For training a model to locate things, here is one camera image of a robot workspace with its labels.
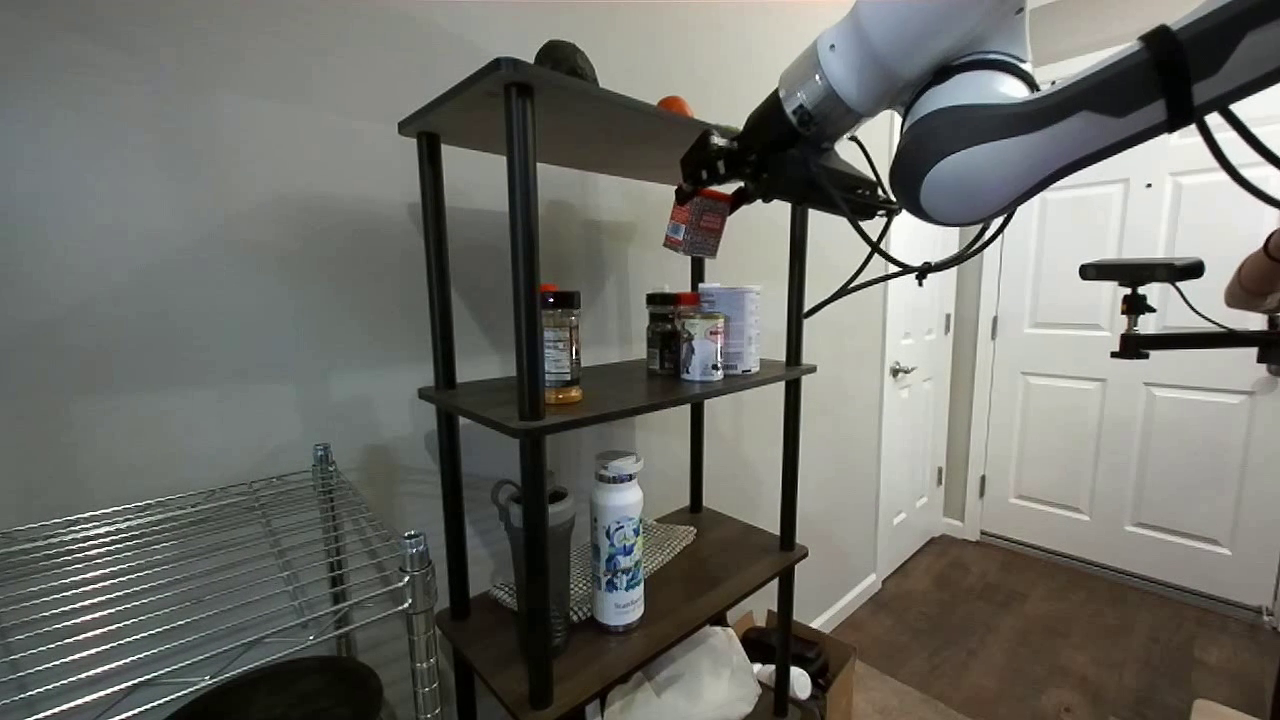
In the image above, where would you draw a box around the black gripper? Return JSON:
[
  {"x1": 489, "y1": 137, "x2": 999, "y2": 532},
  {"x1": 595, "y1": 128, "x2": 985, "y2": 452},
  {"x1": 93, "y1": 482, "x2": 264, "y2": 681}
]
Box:
[{"x1": 677, "y1": 117, "x2": 806, "y2": 211}]

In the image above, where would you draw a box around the smoked paprika tin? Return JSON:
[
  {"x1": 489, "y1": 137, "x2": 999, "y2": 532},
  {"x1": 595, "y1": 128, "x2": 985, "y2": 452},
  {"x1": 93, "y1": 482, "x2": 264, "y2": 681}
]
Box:
[{"x1": 661, "y1": 187, "x2": 741, "y2": 264}]

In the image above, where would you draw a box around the spice jar orange cap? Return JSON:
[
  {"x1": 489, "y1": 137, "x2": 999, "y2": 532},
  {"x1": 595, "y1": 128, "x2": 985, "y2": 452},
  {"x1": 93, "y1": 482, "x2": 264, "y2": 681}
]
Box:
[{"x1": 536, "y1": 288, "x2": 590, "y2": 407}]

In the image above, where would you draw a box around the dark wooden shelf unit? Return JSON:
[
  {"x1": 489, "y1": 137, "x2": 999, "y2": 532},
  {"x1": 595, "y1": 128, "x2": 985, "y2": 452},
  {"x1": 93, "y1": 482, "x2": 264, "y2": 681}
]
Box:
[{"x1": 398, "y1": 52, "x2": 819, "y2": 720}]

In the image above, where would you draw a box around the person's hand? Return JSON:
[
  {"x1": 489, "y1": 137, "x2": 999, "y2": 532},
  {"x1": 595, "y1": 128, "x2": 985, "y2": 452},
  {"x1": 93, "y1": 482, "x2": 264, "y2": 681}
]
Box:
[{"x1": 1224, "y1": 224, "x2": 1280, "y2": 320}]

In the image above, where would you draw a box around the white baking powder can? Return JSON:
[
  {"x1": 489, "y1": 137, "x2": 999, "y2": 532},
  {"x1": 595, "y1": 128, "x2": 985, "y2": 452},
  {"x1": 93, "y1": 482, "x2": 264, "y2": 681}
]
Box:
[{"x1": 695, "y1": 280, "x2": 770, "y2": 379}]

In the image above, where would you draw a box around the black pepper jar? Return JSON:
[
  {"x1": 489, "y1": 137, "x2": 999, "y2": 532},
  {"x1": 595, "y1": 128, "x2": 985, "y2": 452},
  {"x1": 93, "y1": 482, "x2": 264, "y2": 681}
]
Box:
[{"x1": 644, "y1": 288, "x2": 685, "y2": 379}]

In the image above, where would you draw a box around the black round object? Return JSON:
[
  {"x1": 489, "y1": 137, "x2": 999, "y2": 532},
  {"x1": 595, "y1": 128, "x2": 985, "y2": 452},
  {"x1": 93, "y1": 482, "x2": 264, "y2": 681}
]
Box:
[{"x1": 531, "y1": 37, "x2": 605, "y2": 90}]

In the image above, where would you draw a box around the narrow white door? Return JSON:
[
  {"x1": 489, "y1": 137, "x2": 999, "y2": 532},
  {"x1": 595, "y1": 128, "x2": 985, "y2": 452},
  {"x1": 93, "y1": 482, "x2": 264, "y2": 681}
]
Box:
[{"x1": 873, "y1": 211, "x2": 969, "y2": 584}]

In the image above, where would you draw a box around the white floral water bottle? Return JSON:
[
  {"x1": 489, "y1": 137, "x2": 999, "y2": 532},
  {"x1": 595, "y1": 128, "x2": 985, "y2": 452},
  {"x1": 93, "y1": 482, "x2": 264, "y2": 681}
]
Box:
[{"x1": 590, "y1": 450, "x2": 653, "y2": 638}]

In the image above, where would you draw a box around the dark grey shaker bottle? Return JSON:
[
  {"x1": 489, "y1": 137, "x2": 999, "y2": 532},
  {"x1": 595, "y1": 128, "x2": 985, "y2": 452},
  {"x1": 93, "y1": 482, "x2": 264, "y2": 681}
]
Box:
[{"x1": 489, "y1": 475, "x2": 581, "y2": 653}]

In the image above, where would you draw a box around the white plastic bag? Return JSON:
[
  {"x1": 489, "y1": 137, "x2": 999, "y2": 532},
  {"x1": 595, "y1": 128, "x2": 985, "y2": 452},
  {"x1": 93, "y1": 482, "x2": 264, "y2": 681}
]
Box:
[{"x1": 585, "y1": 619, "x2": 770, "y2": 720}]

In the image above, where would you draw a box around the small white object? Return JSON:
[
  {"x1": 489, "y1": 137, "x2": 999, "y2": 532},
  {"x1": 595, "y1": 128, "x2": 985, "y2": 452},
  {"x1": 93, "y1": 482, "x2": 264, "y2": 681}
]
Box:
[{"x1": 751, "y1": 659, "x2": 815, "y2": 709}]

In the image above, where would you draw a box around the white panel door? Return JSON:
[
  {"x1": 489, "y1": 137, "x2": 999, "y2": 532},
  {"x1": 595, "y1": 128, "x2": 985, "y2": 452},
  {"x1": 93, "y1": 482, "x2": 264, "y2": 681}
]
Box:
[{"x1": 977, "y1": 93, "x2": 1280, "y2": 615}]

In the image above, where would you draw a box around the brown cardboard box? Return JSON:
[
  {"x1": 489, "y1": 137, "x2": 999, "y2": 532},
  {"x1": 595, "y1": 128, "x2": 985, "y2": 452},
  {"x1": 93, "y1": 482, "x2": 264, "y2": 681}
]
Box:
[{"x1": 736, "y1": 614, "x2": 977, "y2": 720}]

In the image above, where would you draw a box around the black round pan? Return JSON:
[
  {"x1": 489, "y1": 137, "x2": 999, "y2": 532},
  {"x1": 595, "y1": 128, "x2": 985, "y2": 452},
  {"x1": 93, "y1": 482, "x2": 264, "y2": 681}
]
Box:
[{"x1": 163, "y1": 653, "x2": 392, "y2": 720}]

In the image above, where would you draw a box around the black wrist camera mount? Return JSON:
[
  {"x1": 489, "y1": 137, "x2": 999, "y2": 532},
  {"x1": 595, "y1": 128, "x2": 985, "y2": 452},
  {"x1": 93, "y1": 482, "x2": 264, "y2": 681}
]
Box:
[{"x1": 794, "y1": 148, "x2": 898, "y2": 224}]

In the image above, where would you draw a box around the black camera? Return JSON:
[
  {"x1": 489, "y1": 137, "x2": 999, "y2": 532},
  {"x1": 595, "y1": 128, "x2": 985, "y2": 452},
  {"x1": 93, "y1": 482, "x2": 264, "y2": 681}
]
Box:
[{"x1": 1076, "y1": 251, "x2": 1208, "y2": 288}]

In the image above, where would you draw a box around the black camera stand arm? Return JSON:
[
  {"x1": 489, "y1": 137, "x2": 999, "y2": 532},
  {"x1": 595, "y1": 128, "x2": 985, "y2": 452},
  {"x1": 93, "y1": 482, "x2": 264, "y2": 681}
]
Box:
[{"x1": 1107, "y1": 280, "x2": 1280, "y2": 379}]

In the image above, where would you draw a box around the chrome wire rack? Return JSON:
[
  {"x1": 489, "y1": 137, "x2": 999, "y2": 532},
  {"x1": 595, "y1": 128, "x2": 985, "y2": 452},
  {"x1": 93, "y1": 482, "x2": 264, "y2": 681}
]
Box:
[{"x1": 0, "y1": 440, "x2": 454, "y2": 720}]

